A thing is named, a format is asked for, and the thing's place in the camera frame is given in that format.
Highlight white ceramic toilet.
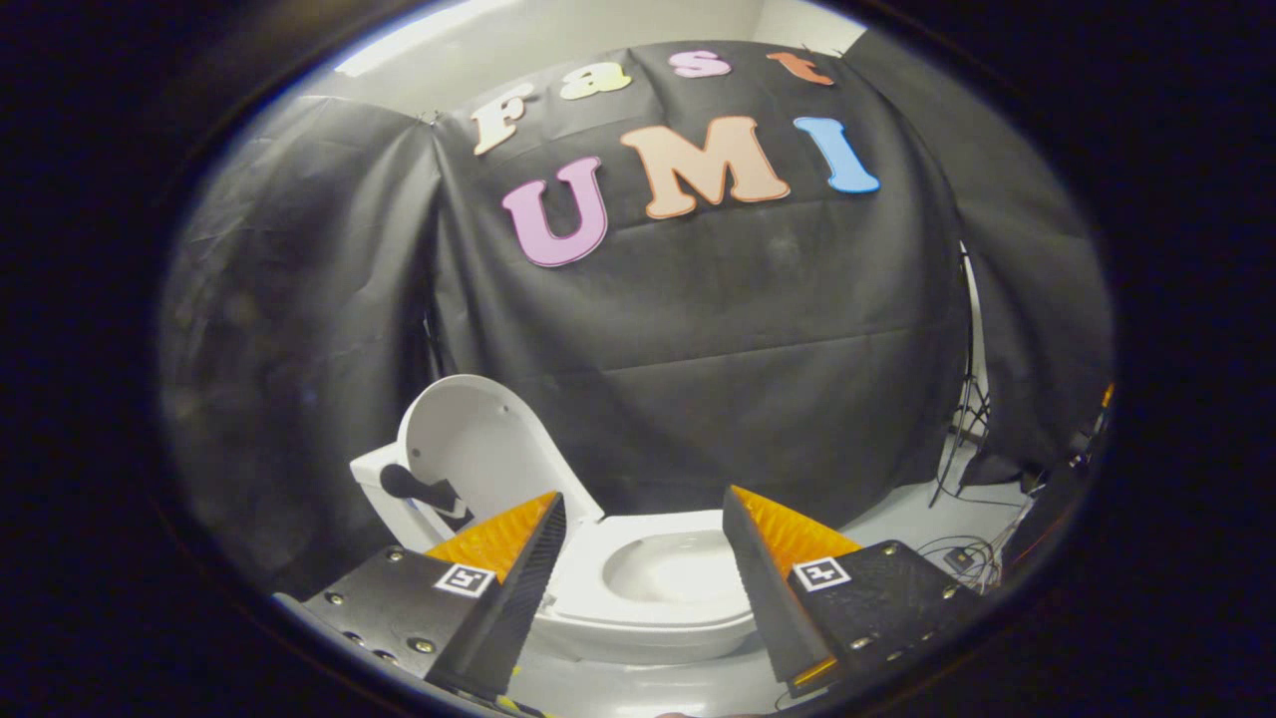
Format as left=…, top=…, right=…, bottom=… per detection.
left=349, top=444, right=764, bottom=664

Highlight tangled black cables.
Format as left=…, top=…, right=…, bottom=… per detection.
left=917, top=534, right=1004, bottom=595

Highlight black backdrop cloth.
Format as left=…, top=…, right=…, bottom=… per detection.
left=159, top=40, right=1114, bottom=599

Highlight dark side table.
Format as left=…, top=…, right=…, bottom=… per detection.
left=1002, top=459, right=1098, bottom=571

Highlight black lid lifter handle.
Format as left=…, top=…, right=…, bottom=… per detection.
left=379, top=464, right=470, bottom=520

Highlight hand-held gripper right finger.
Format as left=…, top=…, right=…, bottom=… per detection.
left=723, top=486, right=988, bottom=699

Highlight white toilet lid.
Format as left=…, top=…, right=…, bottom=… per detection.
left=397, top=375, right=606, bottom=530

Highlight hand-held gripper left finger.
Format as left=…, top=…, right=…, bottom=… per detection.
left=299, top=491, right=567, bottom=704

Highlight black light stand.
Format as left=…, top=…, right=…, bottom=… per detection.
left=929, top=244, right=994, bottom=508

